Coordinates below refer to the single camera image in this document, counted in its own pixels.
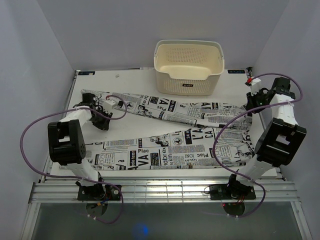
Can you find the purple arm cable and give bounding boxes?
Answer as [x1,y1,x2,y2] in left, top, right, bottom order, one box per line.
[202,72,305,218]
[19,94,128,225]

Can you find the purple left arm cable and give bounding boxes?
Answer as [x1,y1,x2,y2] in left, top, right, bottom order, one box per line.
[19,94,128,225]

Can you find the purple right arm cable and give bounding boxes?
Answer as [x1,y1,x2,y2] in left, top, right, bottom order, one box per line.
[202,72,305,218]

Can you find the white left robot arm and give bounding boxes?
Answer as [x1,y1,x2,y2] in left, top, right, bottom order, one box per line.
[47,93,117,182]

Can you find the blue label sticker left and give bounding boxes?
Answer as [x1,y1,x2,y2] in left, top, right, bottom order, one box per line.
[78,71,96,76]

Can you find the newspaper print trousers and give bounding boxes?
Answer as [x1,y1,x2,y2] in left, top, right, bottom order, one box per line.
[85,91,255,171]

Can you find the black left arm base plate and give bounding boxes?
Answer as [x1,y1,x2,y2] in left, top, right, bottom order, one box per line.
[77,184,122,202]

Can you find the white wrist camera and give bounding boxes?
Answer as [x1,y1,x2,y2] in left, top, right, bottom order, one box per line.
[102,99,118,109]
[245,77,262,96]

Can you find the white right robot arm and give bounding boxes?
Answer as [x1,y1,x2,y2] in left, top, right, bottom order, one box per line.
[225,76,307,199]

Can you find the blue label sticker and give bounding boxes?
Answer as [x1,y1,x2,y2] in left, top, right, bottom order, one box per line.
[78,71,96,76]
[227,69,246,74]

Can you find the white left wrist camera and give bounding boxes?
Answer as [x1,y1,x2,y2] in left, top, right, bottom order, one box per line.
[102,99,118,109]

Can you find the cream perforated plastic basket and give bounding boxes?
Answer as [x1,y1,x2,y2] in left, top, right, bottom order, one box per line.
[153,39,225,96]

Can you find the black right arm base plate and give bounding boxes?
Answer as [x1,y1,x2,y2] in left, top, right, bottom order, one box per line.
[209,183,256,200]

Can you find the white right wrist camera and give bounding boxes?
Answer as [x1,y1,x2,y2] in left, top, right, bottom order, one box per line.
[245,77,262,96]

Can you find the blue label sticker right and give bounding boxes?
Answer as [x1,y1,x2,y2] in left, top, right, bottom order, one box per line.
[227,69,246,74]

